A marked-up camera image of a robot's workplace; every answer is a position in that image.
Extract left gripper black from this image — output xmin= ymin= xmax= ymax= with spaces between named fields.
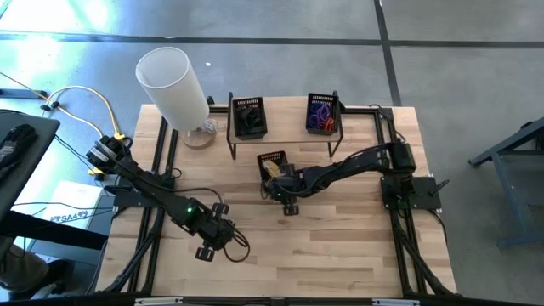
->
xmin=195 ymin=202 xmax=238 ymax=263

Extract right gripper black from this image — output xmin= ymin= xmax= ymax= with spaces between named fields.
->
xmin=265 ymin=162 xmax=308 ymax=217

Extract black slatted plastic basket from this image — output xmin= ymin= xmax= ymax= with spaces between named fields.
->
xmin=256 ymin=150 xmax=291 ymax=190
xmin=305 ymin=92 xmax=341 ymax=137
xmin=231 ymin=96 xmax=269 ymax=141

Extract wooden shelf black metal legs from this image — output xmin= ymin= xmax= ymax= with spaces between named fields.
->
xmin=226 ymin=90 xmax=344 ymax=161

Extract white cardboard box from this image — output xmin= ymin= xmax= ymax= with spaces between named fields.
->
xmin=40 ymin=180 xmax=114 ymax=226

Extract white shade table lamp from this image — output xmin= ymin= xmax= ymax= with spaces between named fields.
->
xmin=134 ymin=46 xmax=219 ymax=150

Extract dark grey side table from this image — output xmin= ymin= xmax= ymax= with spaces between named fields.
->
xmin=0 ymin=109 xmax=61 ymax=222

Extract person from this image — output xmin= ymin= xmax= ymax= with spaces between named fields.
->
xmin=0 ymin=244 xmax=69 ymax=301

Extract black device on side table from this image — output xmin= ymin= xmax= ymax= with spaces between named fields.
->
xmin=0 ymin=122 xmax=38 ymax=173

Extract blue-grey metal cart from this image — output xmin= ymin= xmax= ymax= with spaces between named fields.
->
xmin=468 ymin=116 xmax=544 ymax=250

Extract black floor power strip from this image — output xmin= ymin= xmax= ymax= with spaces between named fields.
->
xmin=0 ymin=88 xmax=48 ymax=99

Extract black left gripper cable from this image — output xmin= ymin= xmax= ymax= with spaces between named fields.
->
xmin=169 ymin=186 xmax=252 ymax=264

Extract silver aluminium bracket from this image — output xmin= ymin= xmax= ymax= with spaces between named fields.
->
xmin=372 ymin=298 xmax=421 ymax=306
xmin=134 ymin=297 xmax=184 ymax=306

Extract black aluminium rig frame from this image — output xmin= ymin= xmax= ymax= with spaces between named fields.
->
xmin=95 ymin=95 xmax=458 ymax=306

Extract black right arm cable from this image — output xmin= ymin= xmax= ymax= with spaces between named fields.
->
xmin=367 ymin=103 xmax=407 ymax=145

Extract yellow cable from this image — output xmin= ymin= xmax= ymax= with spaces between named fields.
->
xmin=0 ymin=71 xmax=128 ymax=178

